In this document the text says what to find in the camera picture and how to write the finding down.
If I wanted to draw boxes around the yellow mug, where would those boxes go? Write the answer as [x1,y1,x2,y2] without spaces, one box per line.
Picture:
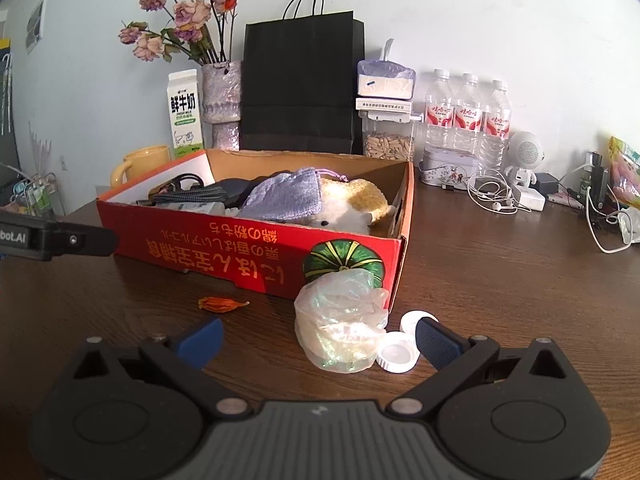
[110,146,173,188]

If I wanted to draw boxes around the clear seed container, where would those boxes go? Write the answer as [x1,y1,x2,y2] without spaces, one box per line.
[356,97,425,162]

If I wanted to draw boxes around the hanging clear umbrella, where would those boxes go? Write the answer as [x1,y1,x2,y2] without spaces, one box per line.
[0,55,13,133]

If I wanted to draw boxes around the white green milk carton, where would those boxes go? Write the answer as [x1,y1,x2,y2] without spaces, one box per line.
[167,70,205,161]

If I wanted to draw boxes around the black power adapter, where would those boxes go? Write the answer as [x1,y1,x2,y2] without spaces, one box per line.
[532,172,560,195]

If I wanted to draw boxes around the red cardboard box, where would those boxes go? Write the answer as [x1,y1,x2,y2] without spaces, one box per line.
[96,147,416,308]

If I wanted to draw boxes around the dried purple sprigs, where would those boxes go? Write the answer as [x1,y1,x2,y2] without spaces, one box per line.
[27,120,53,176]

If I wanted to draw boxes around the white decorated tin box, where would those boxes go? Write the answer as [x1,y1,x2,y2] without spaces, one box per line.
[417,146,481,191]

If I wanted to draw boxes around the black green device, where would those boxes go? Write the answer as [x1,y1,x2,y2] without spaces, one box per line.
[582,151,608,211]

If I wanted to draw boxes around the orange dried petal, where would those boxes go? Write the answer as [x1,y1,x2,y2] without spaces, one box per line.
[198,296,250,314]

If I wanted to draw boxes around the white round robot speaker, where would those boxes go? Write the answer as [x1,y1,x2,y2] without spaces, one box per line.
[502,131,547,186]

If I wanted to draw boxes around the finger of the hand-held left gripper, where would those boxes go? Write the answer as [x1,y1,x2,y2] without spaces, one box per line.
[51,224,120,257]

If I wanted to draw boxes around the iridescent plastic bag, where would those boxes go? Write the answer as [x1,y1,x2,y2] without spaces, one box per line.
[294,269,391,375]

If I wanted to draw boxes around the wire rack with bottles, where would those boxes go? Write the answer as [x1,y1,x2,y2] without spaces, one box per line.
[0,172,66,218]

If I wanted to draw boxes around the white cable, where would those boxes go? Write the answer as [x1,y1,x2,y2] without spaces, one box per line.
[560,160,636,255]

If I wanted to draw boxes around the purple knit pouch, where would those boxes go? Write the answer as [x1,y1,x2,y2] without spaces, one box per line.
[241,167,348,223]

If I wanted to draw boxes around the black paper bag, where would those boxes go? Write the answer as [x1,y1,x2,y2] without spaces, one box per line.
[240,0,366,156]

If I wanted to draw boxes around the yellow pink snack bag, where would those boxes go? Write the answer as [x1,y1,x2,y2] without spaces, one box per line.
[607,136,640,208]

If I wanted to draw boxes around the white charger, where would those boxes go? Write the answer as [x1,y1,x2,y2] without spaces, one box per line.
[510,187,547,212]

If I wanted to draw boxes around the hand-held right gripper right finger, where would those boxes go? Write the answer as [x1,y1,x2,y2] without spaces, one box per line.
[389,317,576,420]

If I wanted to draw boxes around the dried rose bouquet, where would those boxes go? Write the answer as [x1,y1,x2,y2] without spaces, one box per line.
[118,0,240,66]

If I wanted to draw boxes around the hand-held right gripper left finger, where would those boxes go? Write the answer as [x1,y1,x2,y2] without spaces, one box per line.
[65,317,253,421]

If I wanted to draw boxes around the white earphones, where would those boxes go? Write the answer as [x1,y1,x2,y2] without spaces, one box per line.
[467,170,521,213]

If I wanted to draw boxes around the purple white vase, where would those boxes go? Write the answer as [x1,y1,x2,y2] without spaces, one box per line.
[201,60,243,151]

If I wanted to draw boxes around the clear water bottle red label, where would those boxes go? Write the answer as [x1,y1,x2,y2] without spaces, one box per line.
[425,69,456,153]
[452,73,483,156]
[480,79,512,173]

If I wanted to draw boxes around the yellow white plush toy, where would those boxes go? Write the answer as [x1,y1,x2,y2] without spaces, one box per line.
[307,177,396,233]

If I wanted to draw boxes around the white ribbed lid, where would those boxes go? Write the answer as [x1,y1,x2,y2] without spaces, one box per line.
[400,311,440,336]
[375,332,422,374]

